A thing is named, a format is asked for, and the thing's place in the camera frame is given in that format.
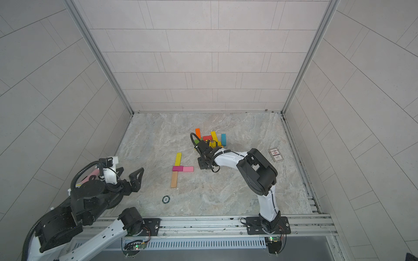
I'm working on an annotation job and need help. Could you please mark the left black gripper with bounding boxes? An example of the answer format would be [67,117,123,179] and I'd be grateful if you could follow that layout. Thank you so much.
[88,166,148,221]

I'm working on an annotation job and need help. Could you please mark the pink block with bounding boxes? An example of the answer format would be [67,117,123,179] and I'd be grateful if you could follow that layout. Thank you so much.
[182,166,194,172]

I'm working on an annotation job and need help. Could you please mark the magenta block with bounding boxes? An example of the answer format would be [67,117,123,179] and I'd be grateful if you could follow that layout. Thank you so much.
[172,166,184,172]

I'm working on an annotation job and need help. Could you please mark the tan wooden block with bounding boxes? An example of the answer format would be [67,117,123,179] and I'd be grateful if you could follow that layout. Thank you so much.
[170,171,178,188]

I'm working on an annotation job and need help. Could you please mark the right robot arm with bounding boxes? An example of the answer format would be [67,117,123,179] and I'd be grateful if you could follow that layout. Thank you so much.
[194,141,281,234]

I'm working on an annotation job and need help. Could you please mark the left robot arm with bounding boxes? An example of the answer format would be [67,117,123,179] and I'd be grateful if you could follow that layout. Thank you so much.
[22,157,144,261]

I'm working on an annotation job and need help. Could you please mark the yellow block small horizontal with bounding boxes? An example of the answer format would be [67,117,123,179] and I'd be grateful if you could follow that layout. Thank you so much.
[210,141,223,148]

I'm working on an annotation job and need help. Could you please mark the yellow block upper diagonal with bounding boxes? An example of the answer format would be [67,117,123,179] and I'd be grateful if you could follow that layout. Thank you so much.
[211,131,218,142]

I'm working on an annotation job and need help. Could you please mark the teal block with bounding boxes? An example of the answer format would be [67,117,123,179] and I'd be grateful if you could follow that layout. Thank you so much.
[221,134,226,146]

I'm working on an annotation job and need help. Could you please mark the orange block top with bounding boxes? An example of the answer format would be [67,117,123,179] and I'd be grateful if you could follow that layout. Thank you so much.
[196,128,201,139]

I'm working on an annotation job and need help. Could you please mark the pink microphone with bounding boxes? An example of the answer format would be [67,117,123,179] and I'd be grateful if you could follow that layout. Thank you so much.
[76,168,100,188]

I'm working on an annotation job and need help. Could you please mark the left circuit board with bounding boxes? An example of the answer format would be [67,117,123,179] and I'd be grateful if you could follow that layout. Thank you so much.
[122,240,148,258]

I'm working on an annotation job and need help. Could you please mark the circuit board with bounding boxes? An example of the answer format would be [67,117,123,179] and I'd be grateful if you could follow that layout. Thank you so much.
[265,237,284,255]
[122,240,148,258]

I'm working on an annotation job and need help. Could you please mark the small printed card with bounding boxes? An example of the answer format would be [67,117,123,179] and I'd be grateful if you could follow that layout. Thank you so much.
[268,148,284,163]

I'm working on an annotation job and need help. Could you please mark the right circuit board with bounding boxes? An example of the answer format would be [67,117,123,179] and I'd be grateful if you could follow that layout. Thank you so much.
[265,237,284,255]

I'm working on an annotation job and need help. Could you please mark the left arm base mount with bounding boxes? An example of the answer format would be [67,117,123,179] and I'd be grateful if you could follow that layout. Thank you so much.
[129,218,162,237]

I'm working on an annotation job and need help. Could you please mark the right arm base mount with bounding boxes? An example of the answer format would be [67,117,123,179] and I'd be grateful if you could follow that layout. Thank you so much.
[240,215,291,235]

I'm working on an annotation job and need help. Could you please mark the aluminium rail frame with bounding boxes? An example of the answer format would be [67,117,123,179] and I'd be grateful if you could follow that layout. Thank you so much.
[63,213,339,241]

